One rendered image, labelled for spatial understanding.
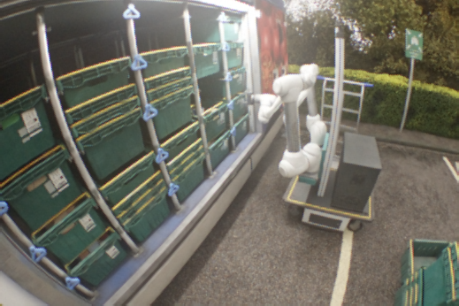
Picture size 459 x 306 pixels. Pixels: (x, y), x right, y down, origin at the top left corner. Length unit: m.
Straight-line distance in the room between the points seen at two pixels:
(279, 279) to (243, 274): 0.32
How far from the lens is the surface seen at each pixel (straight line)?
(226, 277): 1.81
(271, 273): 1.81
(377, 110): 4.46
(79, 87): 0.91
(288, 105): 1.30
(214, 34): 1.83
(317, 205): 1.89
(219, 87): 1.86
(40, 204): 0.98
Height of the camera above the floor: 1.69
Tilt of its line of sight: 26 degrees down
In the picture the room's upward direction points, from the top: 6 degrees counter-clockwise
